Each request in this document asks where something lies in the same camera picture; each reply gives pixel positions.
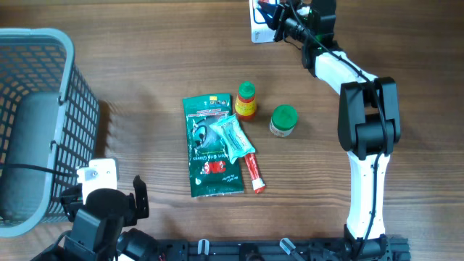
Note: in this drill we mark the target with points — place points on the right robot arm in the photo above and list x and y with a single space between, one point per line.
368 124

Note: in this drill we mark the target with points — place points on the red yellow sauce bottle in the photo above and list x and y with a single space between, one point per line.
246 105

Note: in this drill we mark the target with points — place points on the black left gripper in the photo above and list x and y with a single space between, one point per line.
141 201

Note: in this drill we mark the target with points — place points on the white barcode scanner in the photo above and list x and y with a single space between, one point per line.
260 32

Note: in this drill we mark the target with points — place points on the green glove packet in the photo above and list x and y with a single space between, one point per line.
210 171

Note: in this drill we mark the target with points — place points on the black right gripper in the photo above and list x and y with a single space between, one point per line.
278 13

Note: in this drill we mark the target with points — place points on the pale green wipes packet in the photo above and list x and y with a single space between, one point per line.
231 134

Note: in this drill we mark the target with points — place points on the red sauce sachet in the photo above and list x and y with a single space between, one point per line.
258 184

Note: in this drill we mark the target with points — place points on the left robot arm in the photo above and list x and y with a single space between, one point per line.
97 223

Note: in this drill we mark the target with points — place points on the green lid jar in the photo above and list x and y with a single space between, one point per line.
283 120

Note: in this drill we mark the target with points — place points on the grey plastic basket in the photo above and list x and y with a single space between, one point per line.
49 124

